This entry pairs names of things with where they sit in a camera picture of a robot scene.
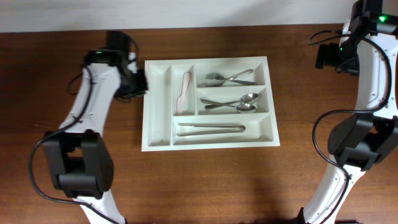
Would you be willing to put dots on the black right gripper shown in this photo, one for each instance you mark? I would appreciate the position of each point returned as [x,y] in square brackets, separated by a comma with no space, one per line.
[329,59]

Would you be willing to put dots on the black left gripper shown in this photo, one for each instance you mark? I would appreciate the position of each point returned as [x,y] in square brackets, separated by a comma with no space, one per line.
[141,85]

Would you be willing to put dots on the pink plastic knife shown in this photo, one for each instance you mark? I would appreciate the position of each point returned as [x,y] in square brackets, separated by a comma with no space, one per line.
[181,98]

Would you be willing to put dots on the steel fork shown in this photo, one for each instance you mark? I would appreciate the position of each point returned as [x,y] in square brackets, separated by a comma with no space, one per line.
[221,80]
[207,83]

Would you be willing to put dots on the large steel spoon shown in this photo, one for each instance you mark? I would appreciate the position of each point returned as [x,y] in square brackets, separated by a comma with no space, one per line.
[240,108]
[251,98]

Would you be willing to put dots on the steel kitchen tongs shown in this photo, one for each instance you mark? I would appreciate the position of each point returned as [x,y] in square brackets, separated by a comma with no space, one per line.
[206,129]

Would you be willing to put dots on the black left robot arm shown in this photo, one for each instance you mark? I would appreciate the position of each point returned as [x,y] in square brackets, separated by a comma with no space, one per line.
[78,160]

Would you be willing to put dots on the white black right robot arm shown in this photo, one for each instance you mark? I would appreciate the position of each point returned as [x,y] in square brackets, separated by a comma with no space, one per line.
[366,46]

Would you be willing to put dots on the white plastic cutlery tray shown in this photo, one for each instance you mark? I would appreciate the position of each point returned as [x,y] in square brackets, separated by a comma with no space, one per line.
[160,121]

